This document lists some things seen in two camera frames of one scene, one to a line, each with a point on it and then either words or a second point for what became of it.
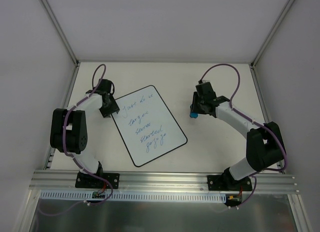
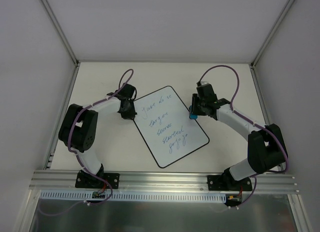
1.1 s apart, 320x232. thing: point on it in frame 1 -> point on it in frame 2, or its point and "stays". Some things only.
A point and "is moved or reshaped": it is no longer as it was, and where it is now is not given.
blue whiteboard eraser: [193, 115] stays
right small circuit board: [233, 200] stays
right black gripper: [197, 105] stays
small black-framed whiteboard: [146, 126] is moved or reshaped
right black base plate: [220, 182] stays
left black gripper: [110, 108] -> [128, 112]
